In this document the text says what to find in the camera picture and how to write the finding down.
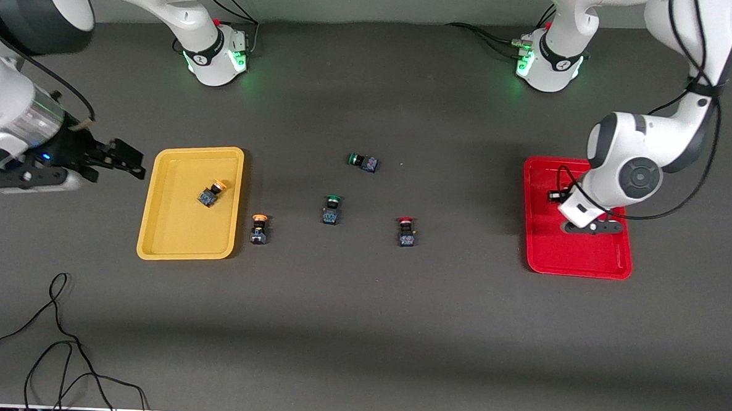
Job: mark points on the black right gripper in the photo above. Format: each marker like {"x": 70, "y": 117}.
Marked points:
{"x": 74, "y": 146}

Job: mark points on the red push button switch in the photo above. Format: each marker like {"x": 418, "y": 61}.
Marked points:
{"x": 553, "y": 196}
{"x": 406, "y": 232}

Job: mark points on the yellow push button switch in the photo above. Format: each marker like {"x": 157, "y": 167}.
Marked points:
{"x": 211, "y": 194}
{"x": 259, "y": 228}

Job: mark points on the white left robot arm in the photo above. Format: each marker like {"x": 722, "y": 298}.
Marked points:
{"x": 633, "y": 168}

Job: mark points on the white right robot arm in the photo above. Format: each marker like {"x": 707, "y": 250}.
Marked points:
{"x": 189, "y": 0}

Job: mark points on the red plastic tray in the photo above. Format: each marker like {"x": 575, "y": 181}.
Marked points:
{"x": 549, "y": 250}

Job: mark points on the yellow plastic tray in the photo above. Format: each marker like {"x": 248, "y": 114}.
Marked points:
{"x": 179, "y": 234}

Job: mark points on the green push button switch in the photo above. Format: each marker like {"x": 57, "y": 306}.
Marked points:
{"x": 362, "y": 162}
{"x": 332, "y": 210}

